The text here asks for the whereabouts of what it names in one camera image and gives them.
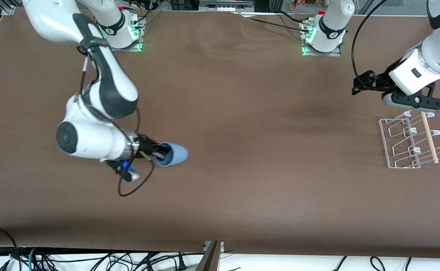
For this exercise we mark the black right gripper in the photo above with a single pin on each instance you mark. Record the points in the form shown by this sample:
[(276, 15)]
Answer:
[(146, 145)]

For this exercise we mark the blue plastic cup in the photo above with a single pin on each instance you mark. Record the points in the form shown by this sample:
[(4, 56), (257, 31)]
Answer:
[(176, 155)]

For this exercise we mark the white power strip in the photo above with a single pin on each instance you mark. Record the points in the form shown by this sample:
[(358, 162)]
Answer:
[(225, 5)]

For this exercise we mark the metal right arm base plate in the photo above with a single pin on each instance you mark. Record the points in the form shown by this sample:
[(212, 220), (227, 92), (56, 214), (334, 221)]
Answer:
[(139, 43)]

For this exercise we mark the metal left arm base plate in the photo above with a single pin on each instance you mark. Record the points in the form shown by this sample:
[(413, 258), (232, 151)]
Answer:
[(336, 52)]

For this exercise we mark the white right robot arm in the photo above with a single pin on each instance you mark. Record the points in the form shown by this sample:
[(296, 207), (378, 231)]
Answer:
[(92, 128)]

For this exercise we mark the aluminium frame profile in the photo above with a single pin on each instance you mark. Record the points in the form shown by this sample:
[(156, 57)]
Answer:
[(9, 8)]

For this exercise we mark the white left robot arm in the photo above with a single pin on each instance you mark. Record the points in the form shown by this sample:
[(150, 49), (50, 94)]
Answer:
[(438, 49)]

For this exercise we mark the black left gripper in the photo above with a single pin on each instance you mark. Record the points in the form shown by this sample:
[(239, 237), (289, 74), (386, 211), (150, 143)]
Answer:
[(379, 81)]

